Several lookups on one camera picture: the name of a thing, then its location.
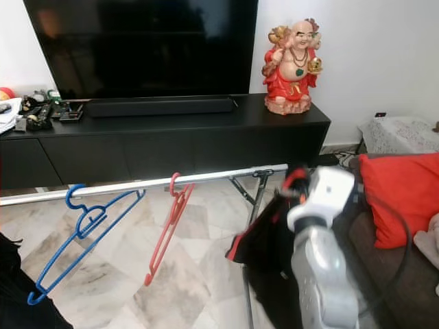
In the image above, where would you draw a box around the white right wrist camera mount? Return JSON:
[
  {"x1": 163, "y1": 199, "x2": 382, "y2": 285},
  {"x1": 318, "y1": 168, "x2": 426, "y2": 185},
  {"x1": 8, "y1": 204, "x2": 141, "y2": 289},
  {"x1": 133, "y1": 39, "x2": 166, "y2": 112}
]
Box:
[{"x1": 287, "y1": 166, "x2": 357, "y2": 230}]

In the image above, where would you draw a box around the white paper stack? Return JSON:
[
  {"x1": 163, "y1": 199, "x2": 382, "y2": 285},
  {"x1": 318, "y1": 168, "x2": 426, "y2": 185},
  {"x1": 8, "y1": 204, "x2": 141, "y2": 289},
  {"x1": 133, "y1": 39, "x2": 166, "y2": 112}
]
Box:
[{"x1": 0, "y1": 98, "x2": 23, "y2": 134}]

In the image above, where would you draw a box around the black garment with red stripe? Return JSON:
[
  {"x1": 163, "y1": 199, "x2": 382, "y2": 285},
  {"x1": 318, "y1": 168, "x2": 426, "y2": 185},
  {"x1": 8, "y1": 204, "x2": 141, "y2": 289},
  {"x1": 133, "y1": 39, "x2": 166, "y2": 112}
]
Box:
[{"x1": 225, "y1": 167, "x2": 306, "y2": 329}]

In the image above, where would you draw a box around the black low tv console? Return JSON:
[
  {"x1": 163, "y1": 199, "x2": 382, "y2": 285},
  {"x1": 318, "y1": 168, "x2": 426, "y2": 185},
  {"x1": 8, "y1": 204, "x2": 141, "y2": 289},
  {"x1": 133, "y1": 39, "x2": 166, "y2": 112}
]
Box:
[{"x1": 0, "y1": 93, "x2": 331, "y2": 191}]

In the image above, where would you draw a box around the black soundbar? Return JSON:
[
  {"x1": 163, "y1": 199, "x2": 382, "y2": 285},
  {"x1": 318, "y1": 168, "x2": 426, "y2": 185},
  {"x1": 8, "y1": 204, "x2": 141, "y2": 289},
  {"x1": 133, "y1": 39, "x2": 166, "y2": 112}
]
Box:
[{"x1": 86, "y1": 96, "x2": 236, "y2": 118}]

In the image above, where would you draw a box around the silver metal clothes rack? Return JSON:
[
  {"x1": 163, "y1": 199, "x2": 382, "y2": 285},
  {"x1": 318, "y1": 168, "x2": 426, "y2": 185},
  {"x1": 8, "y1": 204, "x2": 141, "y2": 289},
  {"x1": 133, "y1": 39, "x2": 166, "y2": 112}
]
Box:
[{"x1": 0, "y1": 164, "x2": 289, "y2": 329}]

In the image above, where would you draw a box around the black shirt with printed logo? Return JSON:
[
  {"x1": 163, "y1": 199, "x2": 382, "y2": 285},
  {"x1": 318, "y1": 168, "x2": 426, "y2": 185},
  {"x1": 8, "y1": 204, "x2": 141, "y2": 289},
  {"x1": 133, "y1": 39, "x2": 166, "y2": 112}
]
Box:
[{"x1": 0, "y1": 233, "x2": 74, "y2": 329}]

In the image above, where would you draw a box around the white lace cloth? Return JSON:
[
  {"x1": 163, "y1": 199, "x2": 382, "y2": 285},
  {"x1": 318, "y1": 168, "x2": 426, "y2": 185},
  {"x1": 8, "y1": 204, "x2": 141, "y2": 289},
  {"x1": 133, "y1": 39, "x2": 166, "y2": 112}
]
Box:
[{"x1": 358, "y1": 115, "x2": 439, "y2": 156}]

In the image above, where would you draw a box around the red plastic hanger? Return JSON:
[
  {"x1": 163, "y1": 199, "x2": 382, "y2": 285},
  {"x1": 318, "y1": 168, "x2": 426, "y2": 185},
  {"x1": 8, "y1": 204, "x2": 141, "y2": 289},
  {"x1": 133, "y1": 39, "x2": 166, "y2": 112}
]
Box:
[{"x1": 144, "y1": 172, "x2": 196, "y2": 287}]

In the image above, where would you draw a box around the small black antenna device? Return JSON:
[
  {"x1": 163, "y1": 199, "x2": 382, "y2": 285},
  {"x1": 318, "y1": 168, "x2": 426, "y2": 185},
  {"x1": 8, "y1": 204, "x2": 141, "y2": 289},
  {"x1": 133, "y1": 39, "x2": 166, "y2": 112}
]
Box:
[{"x1": 58, "y1": 100, "x2": 85, "y2": 123}]

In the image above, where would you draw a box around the red laughing buddha statue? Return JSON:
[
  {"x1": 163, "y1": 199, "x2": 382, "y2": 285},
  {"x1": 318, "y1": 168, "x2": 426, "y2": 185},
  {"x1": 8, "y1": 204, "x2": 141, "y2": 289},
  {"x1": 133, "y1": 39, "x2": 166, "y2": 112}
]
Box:
[{"x1": 262, "y1": 18, "x2": 324, "y2": 116}]

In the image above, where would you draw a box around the dark brown sofa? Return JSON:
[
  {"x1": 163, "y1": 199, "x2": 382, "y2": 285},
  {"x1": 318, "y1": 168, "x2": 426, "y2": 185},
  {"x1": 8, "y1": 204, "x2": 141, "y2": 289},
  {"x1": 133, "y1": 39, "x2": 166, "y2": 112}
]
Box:
[{"x1": 343, "y1": 156, "x2": 439, "y2": 329}]

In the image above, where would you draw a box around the blue plastic hanger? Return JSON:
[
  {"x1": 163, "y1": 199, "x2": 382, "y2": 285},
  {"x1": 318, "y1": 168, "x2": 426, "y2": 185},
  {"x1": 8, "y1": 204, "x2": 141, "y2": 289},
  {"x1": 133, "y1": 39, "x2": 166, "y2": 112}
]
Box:
[{"x1": 27, "y1": 184, "x2": 146, "y2": 306}]

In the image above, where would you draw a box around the black flat screen television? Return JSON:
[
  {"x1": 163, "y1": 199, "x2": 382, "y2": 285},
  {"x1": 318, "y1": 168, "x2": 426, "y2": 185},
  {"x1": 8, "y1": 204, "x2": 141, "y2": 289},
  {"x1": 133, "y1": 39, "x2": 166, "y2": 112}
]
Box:
[{"x1": 23, "y1": 0, "x2": 259, "y2": 100}]

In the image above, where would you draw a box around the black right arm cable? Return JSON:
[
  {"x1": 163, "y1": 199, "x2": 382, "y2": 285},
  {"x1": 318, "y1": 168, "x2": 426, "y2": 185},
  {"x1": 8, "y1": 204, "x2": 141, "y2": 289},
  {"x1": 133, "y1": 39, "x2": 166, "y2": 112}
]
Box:
[{"x1": 353, "y1": 195, "x2": 414, "y2": 317}]

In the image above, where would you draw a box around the red cushion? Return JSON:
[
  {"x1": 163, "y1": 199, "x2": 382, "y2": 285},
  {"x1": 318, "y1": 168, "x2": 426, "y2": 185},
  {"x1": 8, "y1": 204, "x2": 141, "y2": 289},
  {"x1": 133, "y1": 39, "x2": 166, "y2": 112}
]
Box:
[{"x1": 358, "y1": 152, "x2": 439, "y2": 249}]

